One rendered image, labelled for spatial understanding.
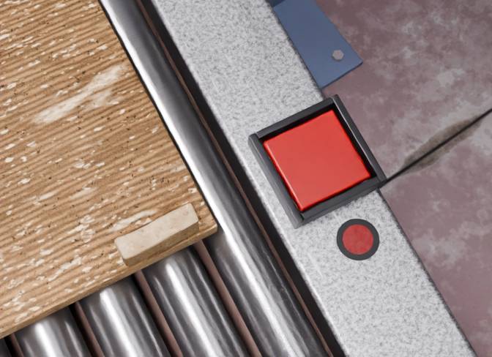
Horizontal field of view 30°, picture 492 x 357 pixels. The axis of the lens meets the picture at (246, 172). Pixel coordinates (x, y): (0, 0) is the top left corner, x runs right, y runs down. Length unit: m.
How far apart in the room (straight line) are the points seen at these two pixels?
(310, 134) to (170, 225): 0.13
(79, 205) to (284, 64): 0.19
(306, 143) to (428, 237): 1.00
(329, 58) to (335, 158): 1.07
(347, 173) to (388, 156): 1.02
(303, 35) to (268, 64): 1.04
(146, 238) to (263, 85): 0.17
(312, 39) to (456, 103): 0.30
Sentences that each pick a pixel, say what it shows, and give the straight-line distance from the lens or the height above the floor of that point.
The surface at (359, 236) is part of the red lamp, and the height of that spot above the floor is 0.92.
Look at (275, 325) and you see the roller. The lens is 0.65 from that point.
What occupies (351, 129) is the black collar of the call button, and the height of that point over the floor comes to 0.93.
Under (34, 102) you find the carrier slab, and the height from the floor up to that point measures 0.94.
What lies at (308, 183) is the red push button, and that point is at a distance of 0.67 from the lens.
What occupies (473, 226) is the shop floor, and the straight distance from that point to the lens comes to 1.69.
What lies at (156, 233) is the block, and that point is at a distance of 0.62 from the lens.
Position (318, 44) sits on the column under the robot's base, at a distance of 1.75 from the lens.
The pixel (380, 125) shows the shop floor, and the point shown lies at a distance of 1.71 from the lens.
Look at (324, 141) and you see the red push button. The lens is 0.68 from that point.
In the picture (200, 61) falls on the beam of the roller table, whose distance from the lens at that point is 0.72.
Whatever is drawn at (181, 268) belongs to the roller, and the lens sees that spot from 0.66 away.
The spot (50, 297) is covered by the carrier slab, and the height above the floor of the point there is 0.94.
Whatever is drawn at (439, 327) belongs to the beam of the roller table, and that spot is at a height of 0.92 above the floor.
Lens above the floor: 1.56
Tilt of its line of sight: 71 degrees down
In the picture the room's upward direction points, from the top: 8 degrees clockwise
